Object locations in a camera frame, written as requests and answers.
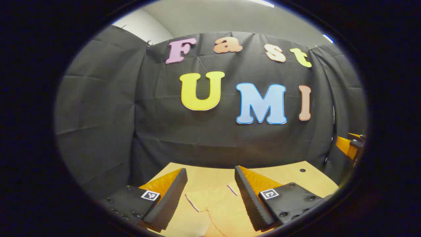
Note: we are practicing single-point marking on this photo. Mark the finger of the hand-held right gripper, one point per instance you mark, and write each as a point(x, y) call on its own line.
point(346, 146)

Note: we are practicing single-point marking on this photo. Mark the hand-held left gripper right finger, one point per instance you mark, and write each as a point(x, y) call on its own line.
point(250, 204)

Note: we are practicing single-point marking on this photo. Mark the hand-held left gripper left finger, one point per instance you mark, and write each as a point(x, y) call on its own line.
point(171, 200)

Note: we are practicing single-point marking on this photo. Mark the orange T-shirt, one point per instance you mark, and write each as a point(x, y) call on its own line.
point(223, 210)

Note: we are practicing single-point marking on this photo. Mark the white ceiling light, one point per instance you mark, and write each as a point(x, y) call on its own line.
point(261, 3)
point(328, 38)

